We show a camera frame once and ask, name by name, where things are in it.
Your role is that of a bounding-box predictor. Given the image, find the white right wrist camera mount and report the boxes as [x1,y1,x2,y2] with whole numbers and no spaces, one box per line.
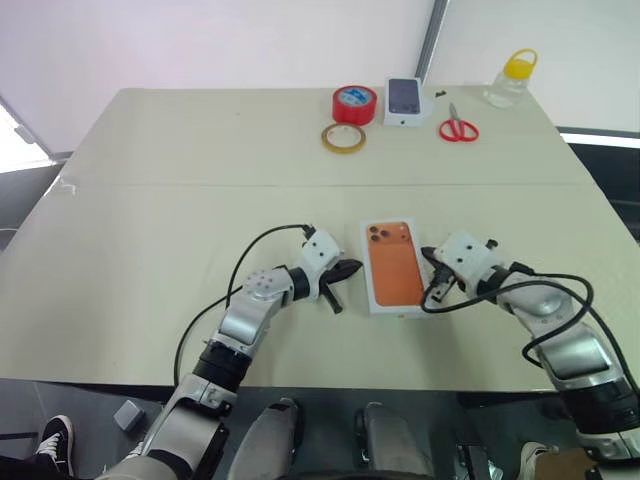
[433,230,504,294]

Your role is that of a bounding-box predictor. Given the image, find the khaki trouser leg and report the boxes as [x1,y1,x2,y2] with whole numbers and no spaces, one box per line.
[538,446,604,480]

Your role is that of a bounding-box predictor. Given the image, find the orange phone box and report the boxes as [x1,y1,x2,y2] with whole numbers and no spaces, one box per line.
[359,215,433,321]

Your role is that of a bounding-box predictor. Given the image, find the red handled scissors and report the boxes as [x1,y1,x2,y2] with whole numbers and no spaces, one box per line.
[438,102,481,144]

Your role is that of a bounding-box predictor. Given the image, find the red tape roll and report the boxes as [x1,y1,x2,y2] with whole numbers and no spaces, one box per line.
[331,84,378,125]

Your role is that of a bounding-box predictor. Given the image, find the grey robot left leg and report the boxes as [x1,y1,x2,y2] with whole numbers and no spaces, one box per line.
[226,397,305,480]

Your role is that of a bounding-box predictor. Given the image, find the clear jar with yellow lid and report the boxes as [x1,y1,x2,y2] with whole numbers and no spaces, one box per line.
[482,47,539,110]

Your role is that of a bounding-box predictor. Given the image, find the grey robot right leg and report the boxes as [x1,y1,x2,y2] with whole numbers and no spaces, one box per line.
[353,401,435,480]

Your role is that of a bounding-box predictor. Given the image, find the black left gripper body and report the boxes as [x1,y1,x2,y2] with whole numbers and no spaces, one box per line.
[319,260,347,297]

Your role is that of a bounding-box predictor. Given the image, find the black and white sneaker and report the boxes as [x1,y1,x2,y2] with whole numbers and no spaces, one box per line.
[123,438,151,460]
[33,414,76,477]

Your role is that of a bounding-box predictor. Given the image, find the dark furniture beside table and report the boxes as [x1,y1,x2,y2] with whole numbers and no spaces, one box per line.
[558,126,640,242]

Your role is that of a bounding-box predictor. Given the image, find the grey robot leg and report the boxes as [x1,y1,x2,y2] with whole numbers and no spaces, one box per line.
[353,401,435,480]
[226,397,305,480]

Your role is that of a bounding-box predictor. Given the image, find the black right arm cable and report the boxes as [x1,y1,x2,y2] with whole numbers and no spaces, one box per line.
[419,259,640,397]

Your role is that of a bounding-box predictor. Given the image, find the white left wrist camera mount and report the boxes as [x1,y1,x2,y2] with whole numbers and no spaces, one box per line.
[298,228,347,302]

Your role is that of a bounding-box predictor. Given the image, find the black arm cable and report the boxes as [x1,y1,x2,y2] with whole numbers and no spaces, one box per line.
[172,222,315,387]
[419,259,640,397]

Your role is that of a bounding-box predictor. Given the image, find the grey wall post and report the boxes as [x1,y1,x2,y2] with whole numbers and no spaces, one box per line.
[416,0,450,84]

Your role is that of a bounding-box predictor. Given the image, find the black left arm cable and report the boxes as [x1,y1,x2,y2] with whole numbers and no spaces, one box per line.
[172,222,315,387]

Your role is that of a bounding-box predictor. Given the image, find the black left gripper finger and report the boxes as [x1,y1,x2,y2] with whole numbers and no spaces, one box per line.
[333,259,364,284]
[321,281,346,316]

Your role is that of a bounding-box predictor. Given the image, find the grey window frame bar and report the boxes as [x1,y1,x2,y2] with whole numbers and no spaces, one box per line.
[0,93,67,162]

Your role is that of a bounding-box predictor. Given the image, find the white box with dark phone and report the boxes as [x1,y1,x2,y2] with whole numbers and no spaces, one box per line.
[383,75,435,130]

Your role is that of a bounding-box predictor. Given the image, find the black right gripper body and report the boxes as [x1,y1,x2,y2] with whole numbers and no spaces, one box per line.
[427,266,465,302]

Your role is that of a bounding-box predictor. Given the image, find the yellow clear tape roll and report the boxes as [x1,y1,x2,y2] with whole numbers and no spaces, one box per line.
[320,121,368,155]

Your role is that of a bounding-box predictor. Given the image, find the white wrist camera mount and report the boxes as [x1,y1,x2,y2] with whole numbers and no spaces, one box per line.
[298,228,347,302]
[433,230,504,294]

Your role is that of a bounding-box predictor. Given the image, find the small grey cube block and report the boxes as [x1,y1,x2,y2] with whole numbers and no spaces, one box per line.
[112,399,147,432]

